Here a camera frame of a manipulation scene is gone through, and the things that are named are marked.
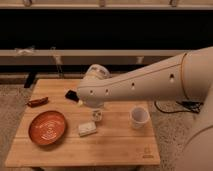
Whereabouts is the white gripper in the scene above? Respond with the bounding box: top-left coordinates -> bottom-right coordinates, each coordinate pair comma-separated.
84,64 -> 110,80

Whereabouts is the small white bottle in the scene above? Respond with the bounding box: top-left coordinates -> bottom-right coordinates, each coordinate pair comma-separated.
92,109 -> 102,122

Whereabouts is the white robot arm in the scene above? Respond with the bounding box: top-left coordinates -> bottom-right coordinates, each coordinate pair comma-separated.
77,46 -> 213,171

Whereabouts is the orange ceramic bowl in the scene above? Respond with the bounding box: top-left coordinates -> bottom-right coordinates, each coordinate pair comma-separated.
28,110 -> 67,146

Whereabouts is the black rectangular case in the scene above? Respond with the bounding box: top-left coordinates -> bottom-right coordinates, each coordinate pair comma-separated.
65,90 -> 79,102

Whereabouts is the white butter dish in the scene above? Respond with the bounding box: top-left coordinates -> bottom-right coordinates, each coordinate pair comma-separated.
78,122 -> 97,137

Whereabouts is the white mug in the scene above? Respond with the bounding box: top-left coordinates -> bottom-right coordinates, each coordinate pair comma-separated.
129,106 -> 150,129

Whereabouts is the wooden table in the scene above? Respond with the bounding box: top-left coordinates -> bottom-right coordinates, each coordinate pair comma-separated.
5,79 -> 160,167

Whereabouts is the black table leg bracket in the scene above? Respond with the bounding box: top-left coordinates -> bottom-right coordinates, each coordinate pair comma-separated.
24,72 -> 37,88

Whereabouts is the black cable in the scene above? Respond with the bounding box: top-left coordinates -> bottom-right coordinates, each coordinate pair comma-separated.
153,100 -> 204,115

